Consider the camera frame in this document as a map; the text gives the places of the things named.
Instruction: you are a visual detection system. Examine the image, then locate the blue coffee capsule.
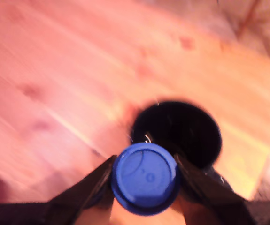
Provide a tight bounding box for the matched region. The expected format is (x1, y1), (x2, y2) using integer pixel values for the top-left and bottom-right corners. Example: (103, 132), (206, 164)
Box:
(111, 142), (181, 215)

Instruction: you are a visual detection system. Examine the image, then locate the dark blue ceramic mug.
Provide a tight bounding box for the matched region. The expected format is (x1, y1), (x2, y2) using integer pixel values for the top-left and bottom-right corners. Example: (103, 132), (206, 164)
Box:
(129, 100), (234, 195)

